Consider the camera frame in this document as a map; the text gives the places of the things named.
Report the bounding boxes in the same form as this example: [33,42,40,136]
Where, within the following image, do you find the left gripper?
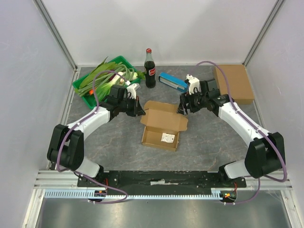
[118,95,145,117]

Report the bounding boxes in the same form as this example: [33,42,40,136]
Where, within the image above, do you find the small cardboard box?
[141,100,188,151]

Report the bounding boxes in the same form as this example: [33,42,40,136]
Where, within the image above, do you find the large cardboard box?
[213,65,254,105]

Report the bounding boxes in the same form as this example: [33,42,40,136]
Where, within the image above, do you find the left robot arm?
[47,83,145,187]

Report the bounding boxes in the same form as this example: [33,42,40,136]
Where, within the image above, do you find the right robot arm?
[177,75,286,187]

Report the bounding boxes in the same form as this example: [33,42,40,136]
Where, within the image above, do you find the blue rectangular box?
[159,72,188,93]

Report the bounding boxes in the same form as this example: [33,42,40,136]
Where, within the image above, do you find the bok choy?
[95,77,118,102]

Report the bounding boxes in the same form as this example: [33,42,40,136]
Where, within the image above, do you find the long green beans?
[75,62,136,97]

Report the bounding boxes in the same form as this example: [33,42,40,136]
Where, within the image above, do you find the cola glass bottle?
[144,48,156,88]

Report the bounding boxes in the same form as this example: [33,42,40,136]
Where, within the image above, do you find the large green leaf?
[79,58,116,89]

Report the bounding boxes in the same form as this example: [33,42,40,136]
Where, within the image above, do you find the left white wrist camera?
[126,83,140,99]

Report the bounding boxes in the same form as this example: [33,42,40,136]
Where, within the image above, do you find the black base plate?
[77,170,247,190]

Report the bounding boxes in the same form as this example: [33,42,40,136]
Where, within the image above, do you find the blue slotted cable duct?
[44,189,223,200]

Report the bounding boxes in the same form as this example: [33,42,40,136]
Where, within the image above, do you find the aluminium frame rail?
[33,0,78,71]

